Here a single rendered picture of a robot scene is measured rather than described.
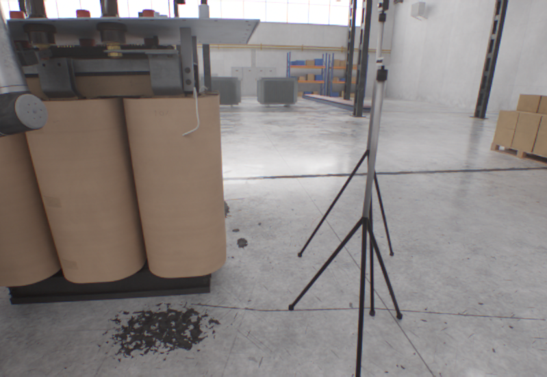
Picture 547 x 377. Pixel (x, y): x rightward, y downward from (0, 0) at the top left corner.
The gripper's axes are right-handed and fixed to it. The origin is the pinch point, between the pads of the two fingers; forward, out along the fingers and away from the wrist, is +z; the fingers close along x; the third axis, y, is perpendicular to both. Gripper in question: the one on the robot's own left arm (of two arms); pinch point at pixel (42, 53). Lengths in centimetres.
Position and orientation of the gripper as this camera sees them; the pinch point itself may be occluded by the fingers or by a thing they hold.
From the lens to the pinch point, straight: 149.0
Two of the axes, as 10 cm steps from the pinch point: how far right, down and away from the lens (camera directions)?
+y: -0.3, -8.5, -5.3
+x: -9.8, -0.8, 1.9
